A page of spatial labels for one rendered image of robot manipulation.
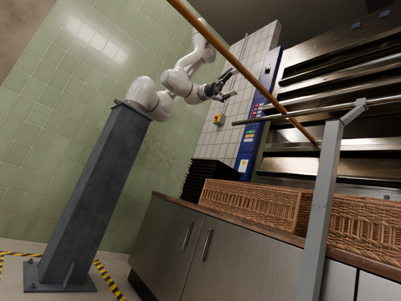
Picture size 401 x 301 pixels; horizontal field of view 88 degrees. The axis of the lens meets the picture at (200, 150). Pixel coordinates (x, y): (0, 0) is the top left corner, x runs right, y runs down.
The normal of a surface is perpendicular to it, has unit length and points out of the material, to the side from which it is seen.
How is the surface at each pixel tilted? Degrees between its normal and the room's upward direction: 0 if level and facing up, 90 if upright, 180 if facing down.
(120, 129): 90
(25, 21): 90
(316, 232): 90
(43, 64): 90
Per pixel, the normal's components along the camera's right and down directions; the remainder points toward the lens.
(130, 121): 0.65, 0.00
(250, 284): -0.73, -0.40
